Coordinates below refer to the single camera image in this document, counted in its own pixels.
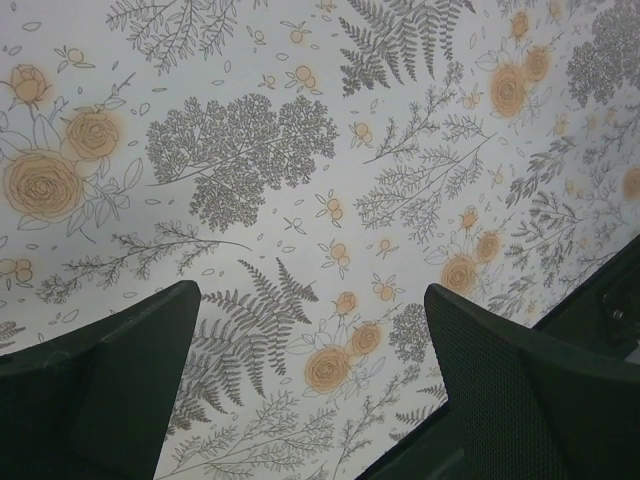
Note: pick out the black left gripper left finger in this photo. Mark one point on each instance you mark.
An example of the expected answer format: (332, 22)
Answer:
(95, 403)

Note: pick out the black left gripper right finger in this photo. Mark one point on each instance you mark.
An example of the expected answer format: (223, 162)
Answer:
(529, 406)

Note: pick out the floral patterned table mat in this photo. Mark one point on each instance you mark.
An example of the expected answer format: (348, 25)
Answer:
(313, 166)

